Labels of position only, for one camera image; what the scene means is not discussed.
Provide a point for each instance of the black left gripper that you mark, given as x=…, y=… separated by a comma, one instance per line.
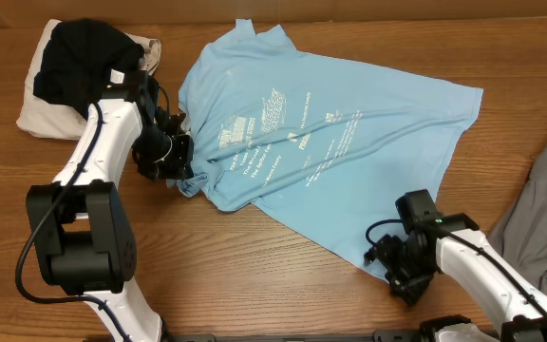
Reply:
x=179, y=167

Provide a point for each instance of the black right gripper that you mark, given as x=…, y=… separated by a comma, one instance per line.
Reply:
x=411, y=292

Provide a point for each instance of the light blue t-shirt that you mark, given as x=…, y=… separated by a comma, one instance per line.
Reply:
x=323, y=145

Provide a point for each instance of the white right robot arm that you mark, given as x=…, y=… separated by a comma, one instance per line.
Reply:
x=454, y=245

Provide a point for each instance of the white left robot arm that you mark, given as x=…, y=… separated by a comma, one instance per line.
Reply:
x=82, y=247

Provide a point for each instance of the beige folded garment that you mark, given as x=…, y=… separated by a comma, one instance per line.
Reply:
x=57, y=121

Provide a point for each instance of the black folded garment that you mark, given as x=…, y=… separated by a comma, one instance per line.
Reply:
x=78, y=59

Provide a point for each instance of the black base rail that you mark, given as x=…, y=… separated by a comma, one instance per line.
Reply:
x=302, y=337

